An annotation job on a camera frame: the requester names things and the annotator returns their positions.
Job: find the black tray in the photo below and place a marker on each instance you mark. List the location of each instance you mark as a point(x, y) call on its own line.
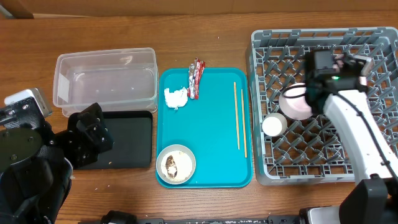
point(132, 135)

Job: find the grey dishwasher rack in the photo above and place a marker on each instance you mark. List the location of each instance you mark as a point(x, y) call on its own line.
point(309, 152)

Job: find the white napkin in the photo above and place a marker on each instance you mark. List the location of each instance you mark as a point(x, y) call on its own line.
point(176, 99)

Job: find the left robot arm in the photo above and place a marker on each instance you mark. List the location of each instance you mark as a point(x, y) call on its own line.
point(37, 164)

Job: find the clear plastic bin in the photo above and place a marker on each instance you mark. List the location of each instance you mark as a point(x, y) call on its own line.
point(118, 80)

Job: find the grey bowl with food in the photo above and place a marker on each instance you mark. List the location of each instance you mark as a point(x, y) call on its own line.
point(175, 164)

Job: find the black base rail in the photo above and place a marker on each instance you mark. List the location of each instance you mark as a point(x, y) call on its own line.
point(115, 217)

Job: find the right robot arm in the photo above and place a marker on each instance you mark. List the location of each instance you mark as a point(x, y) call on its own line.
point(336, 87)

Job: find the wooden chopstick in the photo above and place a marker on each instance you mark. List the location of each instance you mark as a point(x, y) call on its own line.
point(244, 125)
point(236, 115)

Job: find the teal plastic tray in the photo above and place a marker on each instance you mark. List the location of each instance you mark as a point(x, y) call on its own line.
point(207, 126)

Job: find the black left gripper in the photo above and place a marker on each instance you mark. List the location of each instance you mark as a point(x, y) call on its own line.
point(86, 151)

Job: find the red silver snack wrapper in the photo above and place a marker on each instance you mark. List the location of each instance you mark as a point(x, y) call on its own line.
point(195, 74)

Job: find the white paper cup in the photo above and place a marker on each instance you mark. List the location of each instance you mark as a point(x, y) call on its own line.
point(274, 124)

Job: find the pink bowl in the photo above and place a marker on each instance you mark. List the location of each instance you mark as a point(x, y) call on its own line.
point(292, 102)

